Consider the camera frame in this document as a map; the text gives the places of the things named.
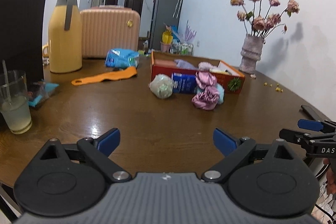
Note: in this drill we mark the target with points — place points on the grey refrigerator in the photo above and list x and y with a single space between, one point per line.
165 13

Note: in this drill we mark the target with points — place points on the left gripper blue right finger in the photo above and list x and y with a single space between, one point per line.
237 153

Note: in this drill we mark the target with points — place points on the pink satin scrunchie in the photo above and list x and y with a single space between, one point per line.
207 99

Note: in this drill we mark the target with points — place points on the light blue plush toy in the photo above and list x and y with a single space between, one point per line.
221 94

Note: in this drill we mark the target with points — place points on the pink textured vase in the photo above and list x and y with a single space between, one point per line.
250 53

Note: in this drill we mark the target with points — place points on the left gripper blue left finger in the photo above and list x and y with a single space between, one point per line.
96 153

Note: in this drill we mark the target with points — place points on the peach ribbed suitcase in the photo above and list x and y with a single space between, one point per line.
108 27

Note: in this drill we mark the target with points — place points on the dried pink rose bouquet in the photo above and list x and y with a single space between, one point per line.
261 17

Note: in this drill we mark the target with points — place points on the white glittery soft ball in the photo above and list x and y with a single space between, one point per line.
161 86

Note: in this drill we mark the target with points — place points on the blue tissue pack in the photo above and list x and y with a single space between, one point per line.
121 58

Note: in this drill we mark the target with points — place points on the cluttered metal rack cart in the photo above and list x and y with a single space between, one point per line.
178 43

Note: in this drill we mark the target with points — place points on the blue milk carton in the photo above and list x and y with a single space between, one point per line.
184 84

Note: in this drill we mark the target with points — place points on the person's right hand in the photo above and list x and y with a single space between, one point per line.
331 185

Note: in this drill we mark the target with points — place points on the blue snack wrapper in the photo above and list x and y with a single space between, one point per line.
39 92

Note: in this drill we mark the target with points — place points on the black paper bag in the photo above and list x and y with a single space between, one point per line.
21 36

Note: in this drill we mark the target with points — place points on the yellow thermos jug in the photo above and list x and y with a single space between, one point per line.
64 47

